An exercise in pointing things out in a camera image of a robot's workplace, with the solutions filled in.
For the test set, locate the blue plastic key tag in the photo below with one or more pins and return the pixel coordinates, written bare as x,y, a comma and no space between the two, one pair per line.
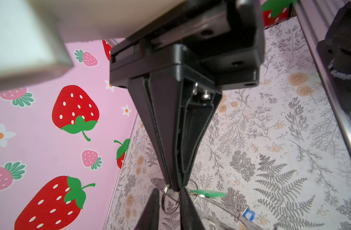
249,214

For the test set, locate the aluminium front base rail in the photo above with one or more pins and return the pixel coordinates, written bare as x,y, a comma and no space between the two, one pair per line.
327,28

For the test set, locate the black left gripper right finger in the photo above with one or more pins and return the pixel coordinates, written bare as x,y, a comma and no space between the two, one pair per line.
189,218

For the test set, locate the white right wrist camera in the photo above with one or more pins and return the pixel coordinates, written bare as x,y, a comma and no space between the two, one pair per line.
33,34

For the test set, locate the silver split keyring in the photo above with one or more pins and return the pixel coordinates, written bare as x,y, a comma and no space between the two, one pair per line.
165,195
194,191

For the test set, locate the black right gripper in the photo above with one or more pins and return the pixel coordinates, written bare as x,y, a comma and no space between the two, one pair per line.
188,51

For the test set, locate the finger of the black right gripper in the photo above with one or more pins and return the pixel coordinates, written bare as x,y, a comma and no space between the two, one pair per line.
141,96

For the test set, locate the green plastic key tag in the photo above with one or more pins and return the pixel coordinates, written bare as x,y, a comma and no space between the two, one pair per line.
212,194

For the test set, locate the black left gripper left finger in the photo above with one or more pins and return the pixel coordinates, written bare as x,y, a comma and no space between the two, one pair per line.
149,219

